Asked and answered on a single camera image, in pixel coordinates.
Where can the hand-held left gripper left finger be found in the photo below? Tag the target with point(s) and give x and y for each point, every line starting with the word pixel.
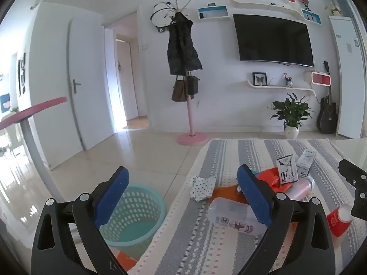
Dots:
pixel 111 197

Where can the black wall television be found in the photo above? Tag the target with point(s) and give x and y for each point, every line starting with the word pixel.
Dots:
pixel 272 40

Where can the red plastic bag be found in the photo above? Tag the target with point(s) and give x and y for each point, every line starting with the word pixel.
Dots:
pixel 266 177

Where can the curved white wall shelf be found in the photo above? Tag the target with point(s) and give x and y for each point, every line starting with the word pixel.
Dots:
pixel 275 87

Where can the white door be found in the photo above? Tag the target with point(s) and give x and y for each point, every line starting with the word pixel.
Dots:
pixel 91 91

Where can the small teal box shelf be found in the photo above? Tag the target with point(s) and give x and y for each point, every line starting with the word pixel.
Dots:
pixel 311 15

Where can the white medicine box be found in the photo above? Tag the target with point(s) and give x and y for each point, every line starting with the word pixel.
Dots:
pixel 305 160

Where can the pink plastic bottle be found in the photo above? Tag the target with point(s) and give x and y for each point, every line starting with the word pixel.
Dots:
pixel 298 192

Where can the brown handbag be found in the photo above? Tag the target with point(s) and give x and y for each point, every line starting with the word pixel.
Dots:
pixel 179 91

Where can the white plant pot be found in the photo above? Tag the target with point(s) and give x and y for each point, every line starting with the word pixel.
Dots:
pixel 291 133

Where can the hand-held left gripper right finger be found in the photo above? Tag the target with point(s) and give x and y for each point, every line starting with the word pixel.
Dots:
pixel 255 197

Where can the red paper cup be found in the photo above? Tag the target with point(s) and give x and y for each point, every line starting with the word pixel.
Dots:
pixel 337 223

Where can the green houseplant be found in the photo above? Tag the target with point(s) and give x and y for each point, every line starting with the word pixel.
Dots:
pixel 292 110

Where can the black wall decoration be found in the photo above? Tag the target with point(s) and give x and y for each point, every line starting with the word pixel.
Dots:
pixel 21 74

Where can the pink coat rack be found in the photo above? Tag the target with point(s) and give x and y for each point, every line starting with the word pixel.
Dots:
pixel 190 114

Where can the pink round table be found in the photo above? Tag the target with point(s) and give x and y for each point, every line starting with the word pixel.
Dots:
pixel 37 107

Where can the long white wall shelf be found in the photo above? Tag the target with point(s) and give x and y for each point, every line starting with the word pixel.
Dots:
pixel 266 5

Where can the striped knitted blanket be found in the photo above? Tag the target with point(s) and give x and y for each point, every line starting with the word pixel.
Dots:
pixel 200 249

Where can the dark grey handbag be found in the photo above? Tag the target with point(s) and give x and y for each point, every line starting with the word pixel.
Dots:
pixel 192 87

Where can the black coat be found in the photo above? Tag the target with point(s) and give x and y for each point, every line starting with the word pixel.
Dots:
pixel 183 48

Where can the black and white carton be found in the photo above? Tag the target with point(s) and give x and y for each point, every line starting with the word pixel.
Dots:
pixel 286 169

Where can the butterfly picture frame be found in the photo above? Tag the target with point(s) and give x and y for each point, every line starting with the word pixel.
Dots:
pixel 259 79

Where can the teal plastic basket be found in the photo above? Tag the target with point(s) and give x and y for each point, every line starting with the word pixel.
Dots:
pixel 137 206

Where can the clear plastic bottle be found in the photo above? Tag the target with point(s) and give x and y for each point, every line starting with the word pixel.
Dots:
pixel 226 212

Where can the teal framed box shelf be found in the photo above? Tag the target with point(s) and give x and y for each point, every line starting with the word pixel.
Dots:
pixel 213 13

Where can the polka dot white cloth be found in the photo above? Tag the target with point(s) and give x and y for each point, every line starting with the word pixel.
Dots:
pixel 200 189

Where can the red and white box shelf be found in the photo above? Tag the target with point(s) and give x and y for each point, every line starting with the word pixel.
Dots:
pixel 321 78

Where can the small figurine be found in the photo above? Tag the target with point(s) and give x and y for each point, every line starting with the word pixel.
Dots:
pixel 288 82

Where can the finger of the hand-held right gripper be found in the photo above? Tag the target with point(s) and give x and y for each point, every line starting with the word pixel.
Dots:
pixel 354 172
pixel 361 203

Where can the black acoustic guitar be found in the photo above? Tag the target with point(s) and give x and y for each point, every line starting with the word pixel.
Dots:
pixel 328 114

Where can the orange cardboard box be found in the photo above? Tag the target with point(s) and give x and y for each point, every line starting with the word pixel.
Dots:
pixel 126 260

